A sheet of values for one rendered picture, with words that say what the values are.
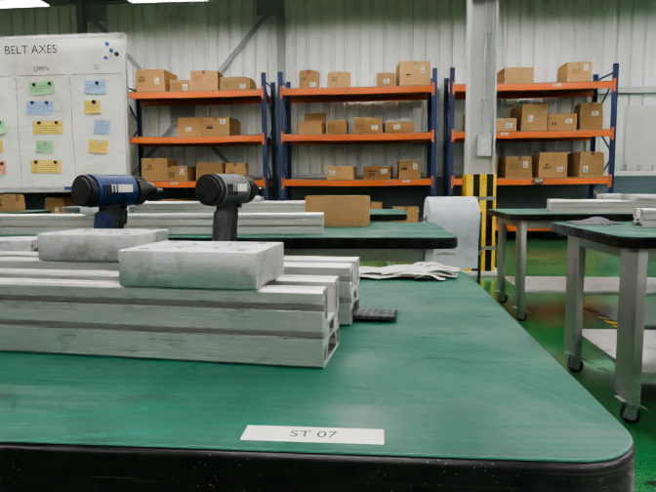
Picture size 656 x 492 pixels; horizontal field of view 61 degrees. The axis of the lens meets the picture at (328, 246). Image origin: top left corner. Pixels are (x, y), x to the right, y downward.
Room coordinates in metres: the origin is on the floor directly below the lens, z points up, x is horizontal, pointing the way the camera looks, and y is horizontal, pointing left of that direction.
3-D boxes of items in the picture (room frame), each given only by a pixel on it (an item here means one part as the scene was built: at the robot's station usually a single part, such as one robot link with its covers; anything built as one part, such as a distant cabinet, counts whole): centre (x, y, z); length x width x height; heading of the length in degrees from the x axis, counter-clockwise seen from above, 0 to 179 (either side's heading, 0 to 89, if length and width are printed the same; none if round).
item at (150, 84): (10.80, 2.43, 1.58); 2.83 x 0.98 x 3.15; 85
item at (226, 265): (0.66, 0.14, 0.87); 0.16 x 0.11 x 0.07; 79
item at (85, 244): (0.89, 0.35, 0.87); 0.16 x 0.11 x 0.07; 79
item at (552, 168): (10.25, -3.55, 1.55); 2.83 x 0.98 x 3.10; 85
